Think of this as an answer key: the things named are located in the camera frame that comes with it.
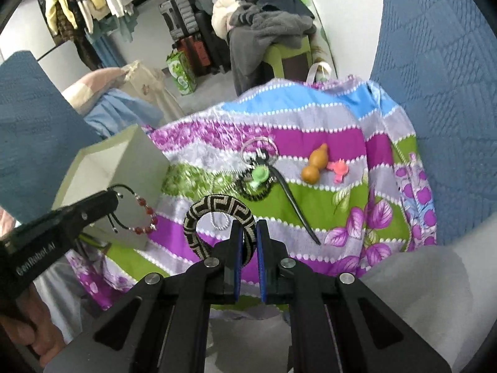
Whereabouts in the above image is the white cardboard box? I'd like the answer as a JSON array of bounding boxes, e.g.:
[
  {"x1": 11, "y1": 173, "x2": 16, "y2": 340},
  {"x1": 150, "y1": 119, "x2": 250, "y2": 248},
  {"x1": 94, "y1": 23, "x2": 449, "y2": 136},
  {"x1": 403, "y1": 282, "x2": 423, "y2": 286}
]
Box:
[{"x1": 52, "y1": 125, "x2": 169, "y2": 227}]

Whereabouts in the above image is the pink plastic hair clip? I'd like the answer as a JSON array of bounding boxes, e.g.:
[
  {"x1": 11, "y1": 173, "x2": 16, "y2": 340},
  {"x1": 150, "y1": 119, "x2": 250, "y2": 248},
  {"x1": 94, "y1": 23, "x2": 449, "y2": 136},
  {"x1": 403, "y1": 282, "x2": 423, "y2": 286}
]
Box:
[{"x1": 326, "y1": 159, "x2": 349, "y2": 184}]

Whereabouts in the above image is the black spiral hair tie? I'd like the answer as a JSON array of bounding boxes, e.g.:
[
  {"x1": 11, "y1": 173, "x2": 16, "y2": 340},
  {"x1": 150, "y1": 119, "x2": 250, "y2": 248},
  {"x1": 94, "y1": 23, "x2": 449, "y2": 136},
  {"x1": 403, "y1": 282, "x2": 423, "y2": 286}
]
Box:
[{"x1": 234, "y1": 170, "x2": 277, "y2": 203}]

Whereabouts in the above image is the black hair stick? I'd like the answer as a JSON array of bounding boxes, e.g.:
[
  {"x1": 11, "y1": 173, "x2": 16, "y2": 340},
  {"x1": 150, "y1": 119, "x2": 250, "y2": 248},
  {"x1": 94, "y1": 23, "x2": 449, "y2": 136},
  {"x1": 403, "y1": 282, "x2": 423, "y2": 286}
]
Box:
[{"x1": 268, "y1": 165, "x2": 321, "y2": 246}]

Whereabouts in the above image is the orange gourd ornament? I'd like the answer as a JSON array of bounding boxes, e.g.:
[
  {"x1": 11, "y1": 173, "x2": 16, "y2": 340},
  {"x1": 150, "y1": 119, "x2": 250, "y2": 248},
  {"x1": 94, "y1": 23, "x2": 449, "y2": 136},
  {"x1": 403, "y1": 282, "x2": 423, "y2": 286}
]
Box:
[{"x1": 301, "y1": 143, "x2": 329, "y2": 184}]

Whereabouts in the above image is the silver hoop keychain charm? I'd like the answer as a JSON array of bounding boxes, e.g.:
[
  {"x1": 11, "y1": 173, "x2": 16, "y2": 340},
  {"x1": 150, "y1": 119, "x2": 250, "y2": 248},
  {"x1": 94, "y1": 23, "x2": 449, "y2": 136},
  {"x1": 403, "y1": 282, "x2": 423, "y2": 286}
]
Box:
[{"x1": 240, "y1": 136, "x2": 280, "y2": 171}]

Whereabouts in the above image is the person's left hand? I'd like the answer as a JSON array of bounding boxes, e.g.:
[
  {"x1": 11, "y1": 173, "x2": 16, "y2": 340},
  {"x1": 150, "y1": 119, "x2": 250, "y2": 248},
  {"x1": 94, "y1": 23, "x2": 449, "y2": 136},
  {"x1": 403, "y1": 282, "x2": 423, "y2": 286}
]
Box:
[{"x1": 1, "y1": 284, "x2": 66, "y2": 368}]

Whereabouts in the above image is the blue knitted left sleeve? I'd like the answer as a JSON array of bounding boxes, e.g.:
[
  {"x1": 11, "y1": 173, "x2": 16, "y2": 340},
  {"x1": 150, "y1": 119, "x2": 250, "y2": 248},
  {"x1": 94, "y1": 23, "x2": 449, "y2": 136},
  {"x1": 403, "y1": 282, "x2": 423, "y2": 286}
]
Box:
[{"x1": 0, "y1": 51, "x2": 101, "y2": 223}]

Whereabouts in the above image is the blue knitted sleeve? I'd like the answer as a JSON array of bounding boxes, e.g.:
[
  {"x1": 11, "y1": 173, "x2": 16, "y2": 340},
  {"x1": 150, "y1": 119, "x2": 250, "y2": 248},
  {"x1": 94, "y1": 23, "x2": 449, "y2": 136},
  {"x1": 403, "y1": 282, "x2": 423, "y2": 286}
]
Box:
[
  {"x1": 0, "y1": 51, "x2": 101, "y2": 223},
  {"x1": 372, "y1": 0, "x2": 496, "y2": 245}
]

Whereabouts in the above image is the light blue bedsheet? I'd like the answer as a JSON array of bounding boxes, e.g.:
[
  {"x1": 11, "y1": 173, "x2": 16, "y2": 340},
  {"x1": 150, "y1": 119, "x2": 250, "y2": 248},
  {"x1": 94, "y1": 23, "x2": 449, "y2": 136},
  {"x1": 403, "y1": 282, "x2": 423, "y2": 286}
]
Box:
[{"x1": 83, "y1": 89, "x2": 163, "y2": 138}]

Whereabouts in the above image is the pink beige pillow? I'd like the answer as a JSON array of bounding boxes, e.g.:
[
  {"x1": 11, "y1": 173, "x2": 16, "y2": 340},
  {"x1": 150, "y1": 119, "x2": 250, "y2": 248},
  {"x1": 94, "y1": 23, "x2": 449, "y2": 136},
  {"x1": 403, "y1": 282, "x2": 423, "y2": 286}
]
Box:
[{"x1": 62, "y1": 67, "x2": 127, "y2": 116}]

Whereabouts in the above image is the colourful striped floral cloth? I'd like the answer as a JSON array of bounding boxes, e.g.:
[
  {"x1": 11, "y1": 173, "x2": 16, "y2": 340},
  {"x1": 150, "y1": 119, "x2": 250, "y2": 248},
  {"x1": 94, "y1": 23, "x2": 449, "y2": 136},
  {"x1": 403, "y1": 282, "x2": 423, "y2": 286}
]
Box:
[{"x1": 66, "y1": 78, "x2": 437, "y2": 308}]

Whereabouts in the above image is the green shopping bag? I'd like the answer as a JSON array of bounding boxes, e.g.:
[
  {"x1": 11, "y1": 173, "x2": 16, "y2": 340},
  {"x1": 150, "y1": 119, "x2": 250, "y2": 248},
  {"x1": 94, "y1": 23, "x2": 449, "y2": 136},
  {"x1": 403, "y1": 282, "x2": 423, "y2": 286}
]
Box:
[{"x1": 167, "y1": 50, "x2": 197, "y2": 96}]

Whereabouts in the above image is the red black suitcase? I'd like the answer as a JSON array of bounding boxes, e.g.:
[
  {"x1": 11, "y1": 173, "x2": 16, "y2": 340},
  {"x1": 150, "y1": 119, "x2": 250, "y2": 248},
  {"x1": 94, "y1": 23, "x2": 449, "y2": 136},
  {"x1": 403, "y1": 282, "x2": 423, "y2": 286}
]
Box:
[{"x1": 174, "y1": 33, "x2": 227, "y2": 77}]

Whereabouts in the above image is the grey hard suitcase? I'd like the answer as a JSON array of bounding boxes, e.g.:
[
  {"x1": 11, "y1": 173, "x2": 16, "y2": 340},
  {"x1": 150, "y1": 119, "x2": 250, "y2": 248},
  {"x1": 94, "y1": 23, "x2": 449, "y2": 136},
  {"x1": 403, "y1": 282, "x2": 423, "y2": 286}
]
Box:
[{"x1": 158, "y1": 0, "x2": 199, "y2": 41}]

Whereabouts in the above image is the grey fleece garment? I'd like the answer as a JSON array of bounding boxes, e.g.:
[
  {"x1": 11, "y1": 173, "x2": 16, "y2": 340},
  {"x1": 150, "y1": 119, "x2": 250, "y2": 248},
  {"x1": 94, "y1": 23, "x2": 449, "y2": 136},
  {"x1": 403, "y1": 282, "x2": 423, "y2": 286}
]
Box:
[{"x1": 228, "y1": 3, "x2": 316, "y2": 95}]

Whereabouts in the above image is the green plastic stool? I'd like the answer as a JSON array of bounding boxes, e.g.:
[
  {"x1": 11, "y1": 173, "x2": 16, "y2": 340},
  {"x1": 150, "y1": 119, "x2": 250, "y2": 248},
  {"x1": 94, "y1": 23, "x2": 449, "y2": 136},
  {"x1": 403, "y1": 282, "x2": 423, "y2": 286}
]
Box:
[{"x1": 261, "y1": 35, "x2": 312, "y2": 82}]

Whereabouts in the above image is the cream white padded coat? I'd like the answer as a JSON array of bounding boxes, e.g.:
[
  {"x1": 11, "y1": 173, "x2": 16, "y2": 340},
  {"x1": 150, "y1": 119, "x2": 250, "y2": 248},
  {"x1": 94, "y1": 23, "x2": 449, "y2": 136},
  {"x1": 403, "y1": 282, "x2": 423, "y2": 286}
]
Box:
[{"x1": 212, "y1": 0, "x2": 240, "y2": 40}]

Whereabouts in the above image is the blue knitted right sleeve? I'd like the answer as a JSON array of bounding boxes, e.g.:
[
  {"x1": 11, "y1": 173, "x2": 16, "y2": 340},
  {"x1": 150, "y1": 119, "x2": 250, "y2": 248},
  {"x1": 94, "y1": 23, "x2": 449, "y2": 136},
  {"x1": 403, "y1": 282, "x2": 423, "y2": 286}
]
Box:
[{"x1": 372, "y1": 0, "x2": 496, "y2": 245}]

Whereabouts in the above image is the silver chain necklace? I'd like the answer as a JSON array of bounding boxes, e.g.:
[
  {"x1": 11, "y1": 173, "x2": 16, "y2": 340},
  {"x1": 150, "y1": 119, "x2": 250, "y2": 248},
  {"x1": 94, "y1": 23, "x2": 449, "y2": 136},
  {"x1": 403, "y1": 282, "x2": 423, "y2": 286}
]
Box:
[{"x1": 209, "y1": 172, "x2": 244, "y2": 232}]

